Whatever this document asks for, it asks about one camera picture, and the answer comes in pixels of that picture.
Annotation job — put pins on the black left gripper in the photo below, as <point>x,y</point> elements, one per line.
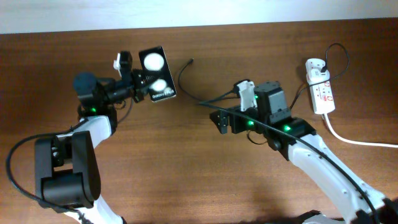
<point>142,78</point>

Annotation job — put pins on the white USB charger adapter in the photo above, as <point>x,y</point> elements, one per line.
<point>315,76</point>

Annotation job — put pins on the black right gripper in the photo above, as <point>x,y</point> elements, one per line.
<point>240,126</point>

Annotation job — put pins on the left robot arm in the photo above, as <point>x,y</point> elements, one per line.
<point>67,178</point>

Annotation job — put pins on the white power strip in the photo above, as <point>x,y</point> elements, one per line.
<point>321,93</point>

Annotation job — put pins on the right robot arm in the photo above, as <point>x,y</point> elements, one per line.
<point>263,110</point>

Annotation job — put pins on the black smartphone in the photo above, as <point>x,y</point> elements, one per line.
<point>154,59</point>

